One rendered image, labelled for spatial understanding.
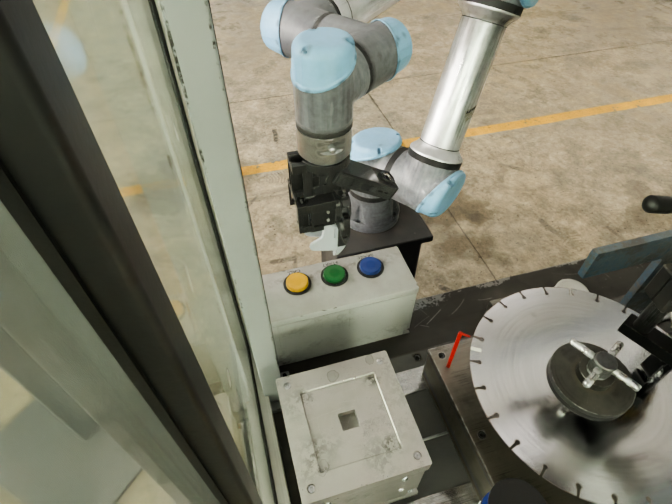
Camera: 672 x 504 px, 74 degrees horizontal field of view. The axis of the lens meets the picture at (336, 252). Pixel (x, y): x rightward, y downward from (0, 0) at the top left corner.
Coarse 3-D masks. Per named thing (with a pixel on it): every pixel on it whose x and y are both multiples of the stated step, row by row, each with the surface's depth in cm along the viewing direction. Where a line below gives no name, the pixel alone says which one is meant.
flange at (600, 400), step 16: (560, 352) 65; (576, 352) 65; (560, 368) 63; (576, 368) 63; (624, 368) 63; (560, 384) 62; (576, 384) 61; (592, 384) 60; (608, 384) 60; (624, 384) 62; (576, 400) 60; (592, 400) 60; (608, 400) 60; (624, 400) 60; (592, 416) 59; (608, 416) 59
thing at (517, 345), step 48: (480, 336) 68; (528, 336) 68; (576, 336) 68; (624, 336) 68; (480, 384) 63; (528, 384) 63; (528, 432) 58; (576, 432) 58; (624, 432) 58; (576, 480) 54; (624, 480) 54
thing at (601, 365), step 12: (576, 348) 62; (588, 348) 61; (612, 348) 61; (600, 360) 59; (612, 360) 59; (588, 372) 61; (600, 372) 59; (612, 372) 59; (588, 384) 57; (636, 384) 57
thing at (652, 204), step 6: (648, 198) 48; (654, 198) 48; (660, 198) 48; (666, 198) 48; (642, 204) 49; (648, 204) 48; (654, 204) 48; (660, 204) 48; (666, 204) 48; (648, 210) 49; (654, 210) 48; (660, 210) 48; (666, 210) 48
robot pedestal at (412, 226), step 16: (400, 208) 118; (400, 224) 113; (416, 224) 113; (352, 240) 110; (368, 240) 110; (384, 240) 110; (400, 240) 110; (416, 240) 110; (432, 240) 112; (336, 256) 106; (416, 256) 117
